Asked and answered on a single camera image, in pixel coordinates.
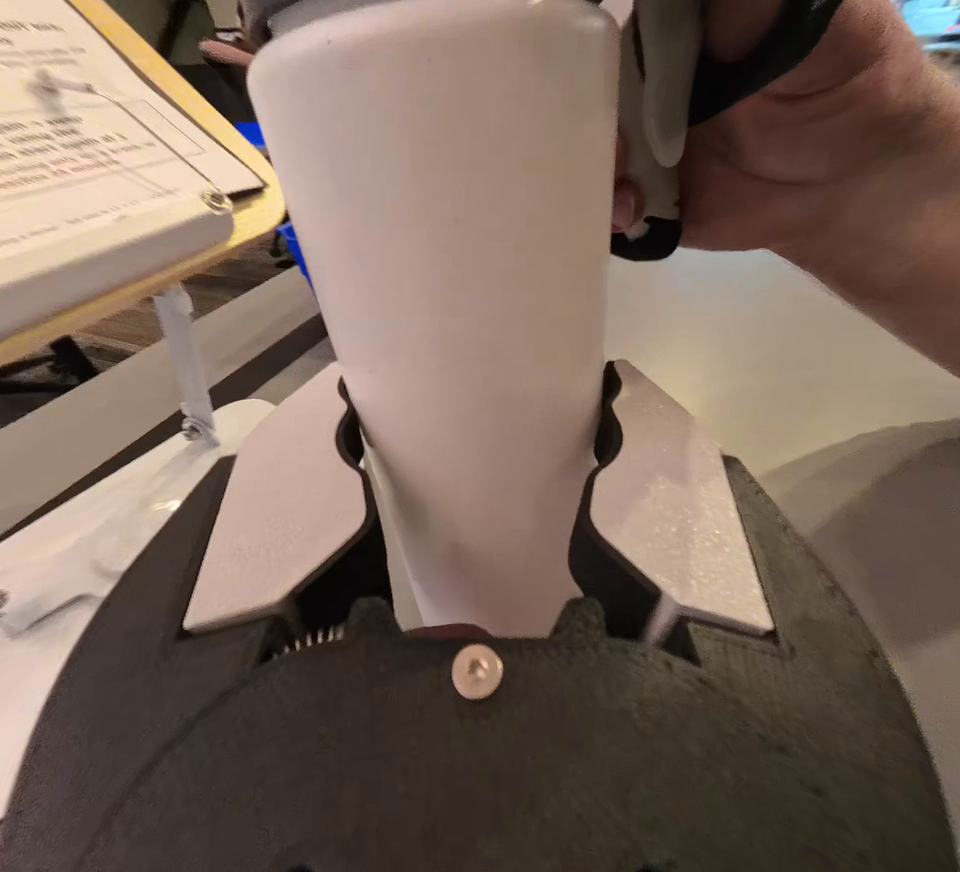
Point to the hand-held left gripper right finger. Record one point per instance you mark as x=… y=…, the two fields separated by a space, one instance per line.
x=675 y=520

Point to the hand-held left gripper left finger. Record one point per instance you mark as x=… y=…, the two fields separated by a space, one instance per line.
x=285 y=520

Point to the blue plastic bin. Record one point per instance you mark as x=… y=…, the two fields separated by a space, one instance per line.
x=292 y=250

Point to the white plastic bottle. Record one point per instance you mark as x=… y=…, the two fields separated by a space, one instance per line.
x=450 y=250

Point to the person's right hand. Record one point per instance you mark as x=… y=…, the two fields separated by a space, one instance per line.
x=840 y=160

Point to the black tape strip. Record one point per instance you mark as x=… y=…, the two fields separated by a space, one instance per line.
x=262 y=370

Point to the clear acrylic stand support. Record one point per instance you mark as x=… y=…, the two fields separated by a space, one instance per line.
x=184 y=362

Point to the instruction sheet on wooden board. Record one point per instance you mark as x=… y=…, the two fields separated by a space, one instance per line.
x=259 y=220

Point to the printed instruction sheet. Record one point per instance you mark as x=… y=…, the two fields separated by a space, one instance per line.
x=90 y=175

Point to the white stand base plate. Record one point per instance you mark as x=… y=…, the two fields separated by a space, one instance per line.
x=75 y=662

